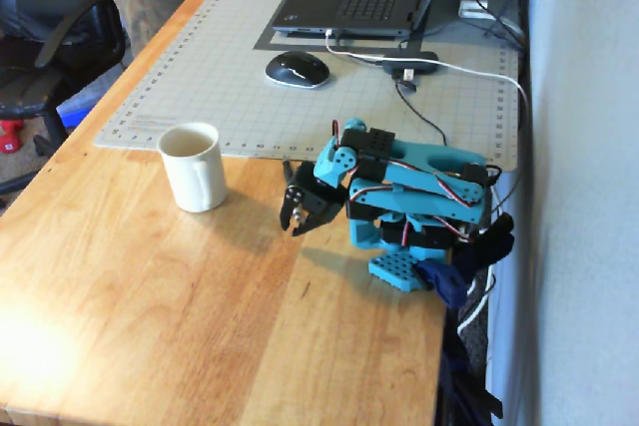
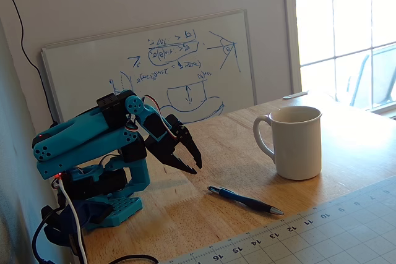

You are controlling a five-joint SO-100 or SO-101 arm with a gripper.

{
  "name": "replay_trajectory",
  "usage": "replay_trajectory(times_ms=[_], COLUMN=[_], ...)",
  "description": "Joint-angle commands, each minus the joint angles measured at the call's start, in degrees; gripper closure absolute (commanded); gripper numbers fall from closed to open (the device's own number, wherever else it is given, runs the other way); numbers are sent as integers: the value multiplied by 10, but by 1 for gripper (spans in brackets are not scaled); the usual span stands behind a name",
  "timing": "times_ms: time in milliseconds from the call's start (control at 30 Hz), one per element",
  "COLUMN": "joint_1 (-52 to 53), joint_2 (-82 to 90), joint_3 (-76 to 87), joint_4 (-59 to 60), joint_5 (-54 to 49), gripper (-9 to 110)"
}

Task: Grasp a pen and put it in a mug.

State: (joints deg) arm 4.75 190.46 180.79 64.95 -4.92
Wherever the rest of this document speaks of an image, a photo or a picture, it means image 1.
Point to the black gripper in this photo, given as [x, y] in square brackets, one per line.
[311, 203]

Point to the dark stylus pen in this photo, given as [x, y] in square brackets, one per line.
[286, 169]

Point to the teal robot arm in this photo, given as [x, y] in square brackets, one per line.
[414, 151]

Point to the white ceramic mug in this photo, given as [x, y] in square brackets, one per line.
[194, 181]

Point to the grey gridded cutting mat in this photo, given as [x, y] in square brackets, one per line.
[224, 97]

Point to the black computer mouse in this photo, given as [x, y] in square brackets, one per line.
[297, 69]

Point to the dark blue table clamp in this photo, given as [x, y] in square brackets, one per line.
[444, 281]

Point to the black usb hub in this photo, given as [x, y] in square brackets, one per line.
[409, 61]

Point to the black office chair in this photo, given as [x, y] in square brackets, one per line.
[30, 92]

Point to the red dumbbell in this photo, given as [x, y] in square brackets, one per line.
[9, 139]

